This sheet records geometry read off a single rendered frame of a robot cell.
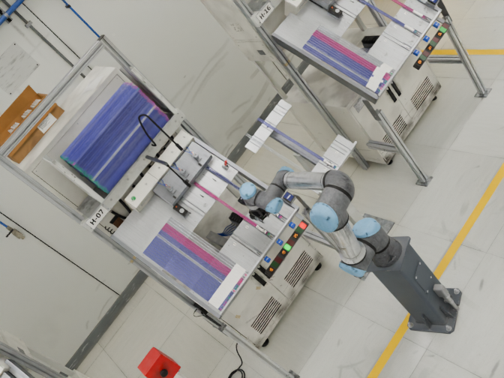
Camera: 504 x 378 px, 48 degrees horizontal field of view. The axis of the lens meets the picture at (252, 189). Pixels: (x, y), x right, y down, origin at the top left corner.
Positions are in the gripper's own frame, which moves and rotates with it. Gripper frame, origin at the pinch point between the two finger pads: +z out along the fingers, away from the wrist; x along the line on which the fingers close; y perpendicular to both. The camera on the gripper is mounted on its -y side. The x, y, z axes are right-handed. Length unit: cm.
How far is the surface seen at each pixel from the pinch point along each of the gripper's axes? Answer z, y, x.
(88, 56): -61, -95, 8
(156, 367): 19, -4, -88
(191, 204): 5.3, -38.3, -12.4
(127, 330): 163, -103, -97
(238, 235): 12.1, -8.5, -11.4
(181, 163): -4, -53, 1
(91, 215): -20, -64, -49
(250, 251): 14.3, 1.2, -14.4
